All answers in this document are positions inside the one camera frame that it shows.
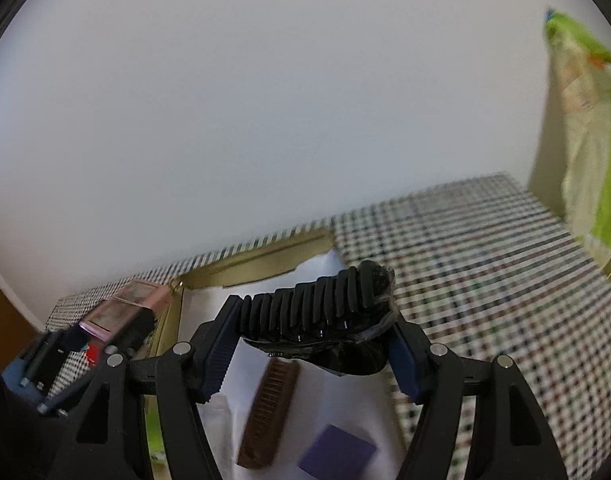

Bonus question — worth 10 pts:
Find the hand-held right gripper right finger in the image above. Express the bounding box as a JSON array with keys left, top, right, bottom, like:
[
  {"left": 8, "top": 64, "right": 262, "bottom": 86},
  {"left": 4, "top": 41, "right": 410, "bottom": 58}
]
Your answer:
[{"left": 385, "top": 320, "right": 569, "bottom": 480}]

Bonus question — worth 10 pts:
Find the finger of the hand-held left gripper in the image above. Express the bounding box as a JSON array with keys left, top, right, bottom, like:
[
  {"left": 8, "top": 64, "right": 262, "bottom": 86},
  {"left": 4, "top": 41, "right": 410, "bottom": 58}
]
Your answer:
[
  {"left": 3, "top": 330, "right": 86, "bottom": 417},
  {"left": 103, "top": 307, "right": 155, "bottom": 358}
]

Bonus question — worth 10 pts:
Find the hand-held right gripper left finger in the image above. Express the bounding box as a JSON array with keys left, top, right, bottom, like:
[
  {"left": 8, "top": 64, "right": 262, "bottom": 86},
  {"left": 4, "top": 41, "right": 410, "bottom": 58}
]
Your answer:
[{"left": 48, "top": 294, "right": 244, "bottom": 480}]

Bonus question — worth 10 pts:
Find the pink rectangular case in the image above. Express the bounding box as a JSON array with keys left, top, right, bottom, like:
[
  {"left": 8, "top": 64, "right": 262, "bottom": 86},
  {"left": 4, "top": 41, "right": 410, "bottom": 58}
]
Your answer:
[{"left": 80, "top": 280, "right": 174, "bottom": 336}]

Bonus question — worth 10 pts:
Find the brown wooden comb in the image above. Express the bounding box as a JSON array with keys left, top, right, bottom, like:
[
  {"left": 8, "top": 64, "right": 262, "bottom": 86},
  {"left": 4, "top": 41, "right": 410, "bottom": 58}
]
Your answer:
[{"left": 236, "top": 357, "right": 301, "bottom": 470}]

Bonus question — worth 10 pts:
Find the gold metal tin box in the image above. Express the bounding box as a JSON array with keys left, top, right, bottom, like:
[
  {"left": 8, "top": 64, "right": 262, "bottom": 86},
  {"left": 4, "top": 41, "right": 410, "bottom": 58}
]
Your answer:
[{"left": 144, "top": 227, "right": 411, "bottom": 480}]

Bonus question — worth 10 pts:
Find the black claw hair clip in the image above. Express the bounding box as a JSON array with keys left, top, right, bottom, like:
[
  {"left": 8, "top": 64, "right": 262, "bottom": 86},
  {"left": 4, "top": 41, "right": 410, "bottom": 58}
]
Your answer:
[{"left": 238, "top": 259, "right": 397, "bottom": 376}]

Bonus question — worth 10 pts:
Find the green toy block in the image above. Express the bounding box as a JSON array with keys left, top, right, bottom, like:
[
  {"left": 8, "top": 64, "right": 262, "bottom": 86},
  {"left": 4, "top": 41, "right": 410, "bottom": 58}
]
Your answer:
[{"left": 144, "top": 400, "right": 169, "bottom": 463}]

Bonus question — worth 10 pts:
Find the purple foam block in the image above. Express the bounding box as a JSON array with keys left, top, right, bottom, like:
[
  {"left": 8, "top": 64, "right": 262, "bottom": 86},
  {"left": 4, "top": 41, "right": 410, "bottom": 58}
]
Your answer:
[{"left": 298, "top": 424, "right": 377, "bottom": 480}]

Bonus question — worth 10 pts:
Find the brown wooden door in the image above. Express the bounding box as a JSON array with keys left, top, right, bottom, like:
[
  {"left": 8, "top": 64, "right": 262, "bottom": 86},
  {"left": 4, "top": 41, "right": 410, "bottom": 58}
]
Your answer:
[{"left": 0, "top": 255, "right": 42, "bottom": 361}]

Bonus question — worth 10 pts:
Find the checkered tablecloth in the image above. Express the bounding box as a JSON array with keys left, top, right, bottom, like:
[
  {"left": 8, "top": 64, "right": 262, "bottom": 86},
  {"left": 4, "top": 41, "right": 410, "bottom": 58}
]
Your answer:
[{"left": 46, "top": 172, "right": 611, "bottom": 480}]

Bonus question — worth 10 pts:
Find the green patterned cloth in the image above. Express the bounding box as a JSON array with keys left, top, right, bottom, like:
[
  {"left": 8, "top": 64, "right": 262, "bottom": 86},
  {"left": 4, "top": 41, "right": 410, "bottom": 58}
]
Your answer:
[{"left": 528, "top": 7, "right": 611, "bottom": 286}]

